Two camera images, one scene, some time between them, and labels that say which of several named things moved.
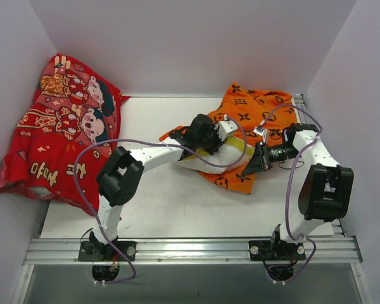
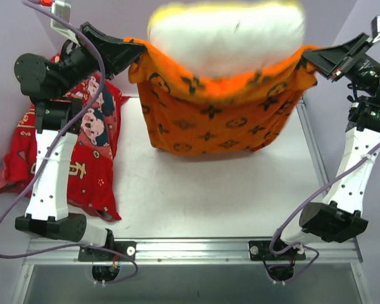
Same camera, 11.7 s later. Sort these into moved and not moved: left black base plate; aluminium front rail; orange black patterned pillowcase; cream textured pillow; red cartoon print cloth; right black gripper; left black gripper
Moved: left black gripper; orange black patterned pillowcase; right black gripper; cream textured pillow
Not moved: left black base plate; aluminium front rail; red cartoon print cloth
